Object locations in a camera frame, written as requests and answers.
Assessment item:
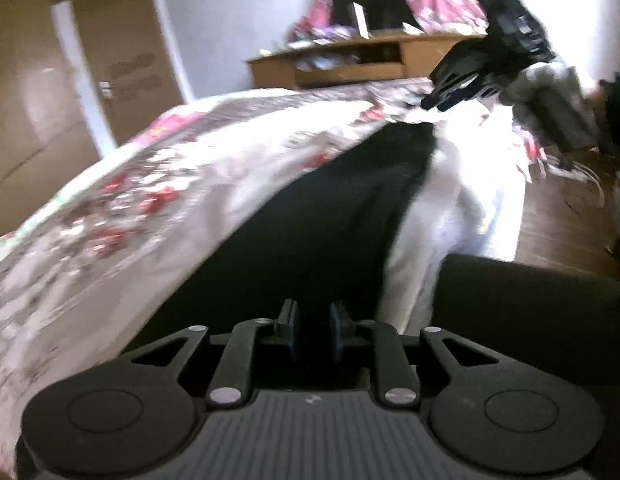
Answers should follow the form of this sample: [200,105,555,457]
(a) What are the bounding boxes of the brown wooden wardrobe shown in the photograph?
[0,0,118,243]

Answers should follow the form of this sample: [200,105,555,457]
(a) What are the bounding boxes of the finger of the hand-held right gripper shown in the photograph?
[421,73,502,112]
[429,39,492,93]

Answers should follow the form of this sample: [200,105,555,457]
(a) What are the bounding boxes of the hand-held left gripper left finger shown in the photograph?
[90,300,301,407]

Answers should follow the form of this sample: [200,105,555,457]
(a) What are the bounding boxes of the brown wooden door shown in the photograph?
[70,0,187,157]

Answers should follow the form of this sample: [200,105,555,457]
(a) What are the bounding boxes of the white bed sheet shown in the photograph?
[382,102,530,333]

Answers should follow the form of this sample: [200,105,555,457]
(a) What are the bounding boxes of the floral beige blanket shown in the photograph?
[0,80,491,466]

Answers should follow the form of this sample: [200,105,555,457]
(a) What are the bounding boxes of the wooden cabinet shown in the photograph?
[245,32,488,92]

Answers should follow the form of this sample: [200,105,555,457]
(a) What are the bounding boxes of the dark television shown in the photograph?
[330,0,407,31]

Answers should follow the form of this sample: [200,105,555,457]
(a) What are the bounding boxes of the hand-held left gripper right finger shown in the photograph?
[331,301,536,407]

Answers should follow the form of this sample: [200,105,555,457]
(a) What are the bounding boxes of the white box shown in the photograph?
[351,3,371,39]

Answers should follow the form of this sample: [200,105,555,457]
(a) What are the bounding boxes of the pink cartoon print bed sheet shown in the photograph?
[144,107,203,137]

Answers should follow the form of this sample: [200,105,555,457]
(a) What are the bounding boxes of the dark blurred object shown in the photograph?
[594,72,620,159]

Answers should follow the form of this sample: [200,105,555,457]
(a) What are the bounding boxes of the white cable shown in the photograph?
[544,152,607,212]

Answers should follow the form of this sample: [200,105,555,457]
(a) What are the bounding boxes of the black pants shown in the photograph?
[134,122,441,356]

